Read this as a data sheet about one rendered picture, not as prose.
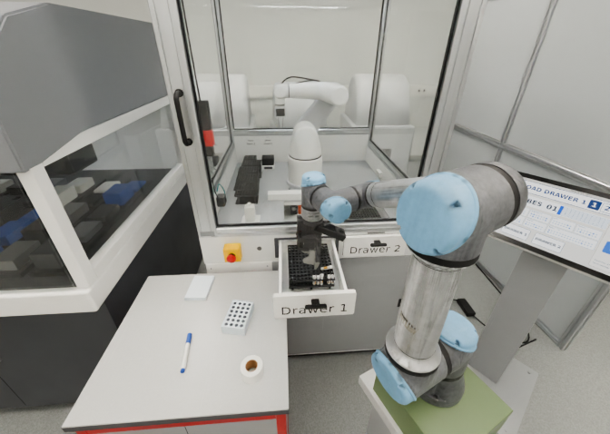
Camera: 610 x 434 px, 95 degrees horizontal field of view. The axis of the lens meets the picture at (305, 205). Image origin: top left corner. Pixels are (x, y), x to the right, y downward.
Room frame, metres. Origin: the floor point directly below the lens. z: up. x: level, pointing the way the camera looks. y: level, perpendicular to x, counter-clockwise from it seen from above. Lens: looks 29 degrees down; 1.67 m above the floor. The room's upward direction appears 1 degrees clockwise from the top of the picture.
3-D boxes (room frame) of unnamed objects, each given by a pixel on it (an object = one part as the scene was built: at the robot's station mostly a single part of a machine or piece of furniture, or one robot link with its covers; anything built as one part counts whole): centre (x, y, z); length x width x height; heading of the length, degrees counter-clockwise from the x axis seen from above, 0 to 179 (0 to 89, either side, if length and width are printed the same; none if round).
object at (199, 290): (0.87, 0.45, 0.77); 0.13 x 0.09 x 0.02; 1
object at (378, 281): (1.49, -0.02, 0.40); 1.03 x 0.95 x 0.80; 95
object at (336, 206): (0.71, -0.09, 1.27); 0.11 x 0.11 x 0.08; 28
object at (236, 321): (0.71, 0.25, 0.78); 0.12 x 0.08 x 0.04; 173
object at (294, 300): (0.69, -0.04, 0.87); 0.29 x 0.02 x 0.11; 95
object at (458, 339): (0.45, -0.36, 1.03); 0.13 x 0.12 x 0.14; 118
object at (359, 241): (1.04, -0.33, 0.87); 0.29 x 0.02 x 0.11; 95
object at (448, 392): (0.45, -0.36, 0.91); 0.15 x 0.15 x 0.10
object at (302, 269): (0.89, -0.02, 0.87); 0.22 x 0.18 x 0.06; 5
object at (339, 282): (0.90, -0.02, 0.86); 0.40 x 0.26 x 0.06; 5
